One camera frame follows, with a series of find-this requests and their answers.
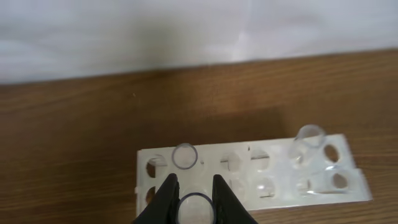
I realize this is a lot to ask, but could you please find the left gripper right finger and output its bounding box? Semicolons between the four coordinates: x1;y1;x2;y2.
211;173;259;224

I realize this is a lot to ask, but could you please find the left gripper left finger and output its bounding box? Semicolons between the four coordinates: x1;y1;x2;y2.
132;173;181;224

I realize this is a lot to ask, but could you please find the clear test tube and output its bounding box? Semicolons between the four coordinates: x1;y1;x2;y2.
306;164;354;195
175;192;216;224
171;142;199;170
287;124;326;170

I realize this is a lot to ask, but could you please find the white test tube rack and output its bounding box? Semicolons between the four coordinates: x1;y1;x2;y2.
134;133;374;218

